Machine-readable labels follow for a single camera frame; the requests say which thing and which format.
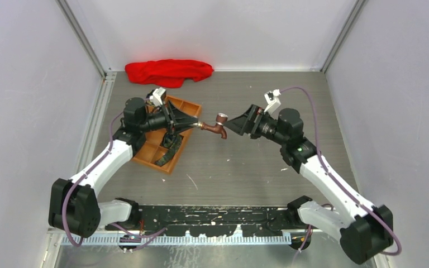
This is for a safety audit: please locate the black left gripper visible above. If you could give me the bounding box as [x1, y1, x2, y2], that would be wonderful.
[139, 100, 198, 135]

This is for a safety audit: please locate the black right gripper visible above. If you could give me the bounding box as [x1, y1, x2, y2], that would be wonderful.
[224, 104, 288, 147]

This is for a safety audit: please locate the brown water faucet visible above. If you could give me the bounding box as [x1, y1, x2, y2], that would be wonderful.
[201, 113, 228, 140]

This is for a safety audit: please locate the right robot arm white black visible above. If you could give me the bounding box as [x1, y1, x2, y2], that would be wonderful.
[224, 104, 394, 264]

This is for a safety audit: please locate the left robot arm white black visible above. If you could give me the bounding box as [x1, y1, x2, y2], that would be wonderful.
[48, 97, 198, 238]

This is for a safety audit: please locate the unrolled green camouflage tie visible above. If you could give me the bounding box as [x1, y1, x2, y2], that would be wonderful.
[154, 133, 183, 167]

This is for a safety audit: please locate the orange compartment tray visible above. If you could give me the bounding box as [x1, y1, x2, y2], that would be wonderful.
[131, 95, 202, 175]

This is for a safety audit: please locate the red cloth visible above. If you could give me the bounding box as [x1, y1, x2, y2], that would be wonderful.
[125, 59, 214, 88]

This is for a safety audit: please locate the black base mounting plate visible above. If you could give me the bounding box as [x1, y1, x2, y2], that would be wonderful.
[117, 205, 307, 237]

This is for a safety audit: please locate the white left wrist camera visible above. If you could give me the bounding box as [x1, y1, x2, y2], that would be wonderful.
[149, 87, 166, 107]

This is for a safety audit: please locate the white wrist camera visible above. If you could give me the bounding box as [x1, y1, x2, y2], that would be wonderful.
[264, 89, 281, 114]
[149, 87, 166, 107]

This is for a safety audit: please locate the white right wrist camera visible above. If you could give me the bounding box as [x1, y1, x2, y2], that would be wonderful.
[264, 89, 281, 114]

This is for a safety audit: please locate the aluminium slotted rail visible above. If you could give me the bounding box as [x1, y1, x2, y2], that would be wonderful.
[60, 233, 293, 246]

